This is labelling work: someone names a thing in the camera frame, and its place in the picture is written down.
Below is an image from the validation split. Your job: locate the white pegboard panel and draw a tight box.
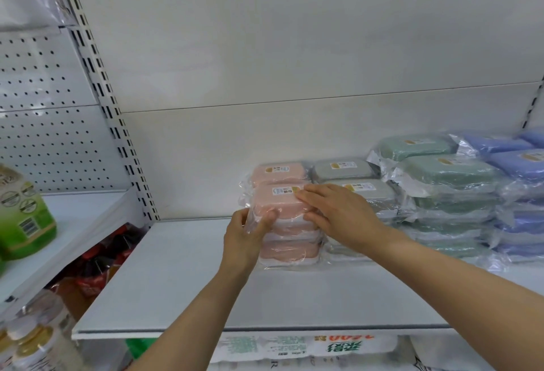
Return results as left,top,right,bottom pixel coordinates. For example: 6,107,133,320
0,26,131,195

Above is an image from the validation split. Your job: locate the person's left forearm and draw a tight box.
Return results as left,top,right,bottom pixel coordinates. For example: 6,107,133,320
127,256,258,371

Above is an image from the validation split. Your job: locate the pink plastic box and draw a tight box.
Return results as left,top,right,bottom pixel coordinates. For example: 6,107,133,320
250,163,312,189
263,221,324,245
244,185,317,231
256,240,322,271

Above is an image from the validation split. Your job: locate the stack of purple wrapped boxes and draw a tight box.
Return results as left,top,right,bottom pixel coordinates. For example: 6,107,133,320
450,126,544,264

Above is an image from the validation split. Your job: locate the person's left hand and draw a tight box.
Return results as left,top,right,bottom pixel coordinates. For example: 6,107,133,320
224,208,281,274

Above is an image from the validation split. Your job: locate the white slotted shelf upright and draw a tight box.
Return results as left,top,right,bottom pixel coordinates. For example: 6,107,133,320
53,0,161,222
521,81,544,130

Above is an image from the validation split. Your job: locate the row of dark sauce bottles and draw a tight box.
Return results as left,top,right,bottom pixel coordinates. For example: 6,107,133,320
51,223,150,299

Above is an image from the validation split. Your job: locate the clear bottle with yellow liquid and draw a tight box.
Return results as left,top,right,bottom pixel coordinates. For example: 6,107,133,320
0,290,88,371

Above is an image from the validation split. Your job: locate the green printed package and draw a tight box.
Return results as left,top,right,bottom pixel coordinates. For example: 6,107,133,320
0,162,58,262

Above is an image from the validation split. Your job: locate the person's right hand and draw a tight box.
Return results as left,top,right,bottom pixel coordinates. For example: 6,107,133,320
296,184,397,256

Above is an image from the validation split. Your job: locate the stack of green wrapped boxes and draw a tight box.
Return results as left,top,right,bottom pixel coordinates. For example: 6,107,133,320
367,133,507,260

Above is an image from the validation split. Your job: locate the green plastic pack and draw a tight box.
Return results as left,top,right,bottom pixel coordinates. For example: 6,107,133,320
124,338,161,361

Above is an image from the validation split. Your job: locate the person's right forearm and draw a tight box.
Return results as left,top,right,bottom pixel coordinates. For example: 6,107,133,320
373,227,544,371

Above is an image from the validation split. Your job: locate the white metal shelf board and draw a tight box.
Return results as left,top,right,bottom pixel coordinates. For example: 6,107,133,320
0,190,143,317
71,218,544,340

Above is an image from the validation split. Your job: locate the white pack with green print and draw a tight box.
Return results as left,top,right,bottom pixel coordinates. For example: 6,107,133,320
209,334,399,364

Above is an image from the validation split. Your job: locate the grey wrapped plastic box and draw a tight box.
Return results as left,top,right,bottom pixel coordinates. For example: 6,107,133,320
329,179,401,216
311,159,381,183

